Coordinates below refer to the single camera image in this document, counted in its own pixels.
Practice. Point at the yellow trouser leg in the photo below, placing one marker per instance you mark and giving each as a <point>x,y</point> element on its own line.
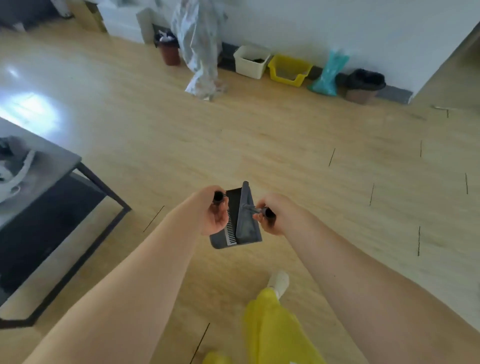
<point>273,330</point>

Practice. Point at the grey broom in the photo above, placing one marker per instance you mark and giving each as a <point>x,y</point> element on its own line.
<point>245,225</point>

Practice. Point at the grey table with black frame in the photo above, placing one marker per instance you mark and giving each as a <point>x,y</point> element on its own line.
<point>41,195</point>

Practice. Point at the brown bin with black bag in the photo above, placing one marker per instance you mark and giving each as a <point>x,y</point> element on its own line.
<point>363,86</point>
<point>169,50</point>

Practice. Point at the person's right hand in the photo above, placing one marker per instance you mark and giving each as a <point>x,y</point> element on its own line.
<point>283,219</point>

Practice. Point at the yellow storage bin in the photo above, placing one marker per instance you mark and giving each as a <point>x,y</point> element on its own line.
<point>289,70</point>

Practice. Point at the person's left fingers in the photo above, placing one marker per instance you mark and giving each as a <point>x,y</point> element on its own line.
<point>221,217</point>

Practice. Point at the cardboard box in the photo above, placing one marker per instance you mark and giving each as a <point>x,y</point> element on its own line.
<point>88,15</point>

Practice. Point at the dark grey dustpan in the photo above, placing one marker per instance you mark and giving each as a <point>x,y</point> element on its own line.
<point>221,238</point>

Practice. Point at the white cabinet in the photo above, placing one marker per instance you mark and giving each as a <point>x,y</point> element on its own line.
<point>123,20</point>

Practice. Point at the person's right fingers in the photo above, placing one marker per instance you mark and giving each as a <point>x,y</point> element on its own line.
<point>265,222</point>

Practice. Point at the white shoe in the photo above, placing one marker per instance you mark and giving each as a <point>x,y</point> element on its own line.
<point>279,283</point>

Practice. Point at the person's right forearm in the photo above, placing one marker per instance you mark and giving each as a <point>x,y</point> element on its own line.
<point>367,300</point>

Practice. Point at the person's left forearm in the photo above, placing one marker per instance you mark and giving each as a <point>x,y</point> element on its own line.
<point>123,296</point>

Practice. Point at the white storage box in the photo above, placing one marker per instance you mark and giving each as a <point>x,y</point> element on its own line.
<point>250,62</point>

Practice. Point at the teal plastic bag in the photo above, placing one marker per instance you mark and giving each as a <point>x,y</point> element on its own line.
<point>329,75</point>

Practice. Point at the crumpled clear plastic sheet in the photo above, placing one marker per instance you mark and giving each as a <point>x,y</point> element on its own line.
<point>200,45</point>

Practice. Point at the person's left hand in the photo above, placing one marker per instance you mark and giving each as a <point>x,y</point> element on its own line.
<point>205,210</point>

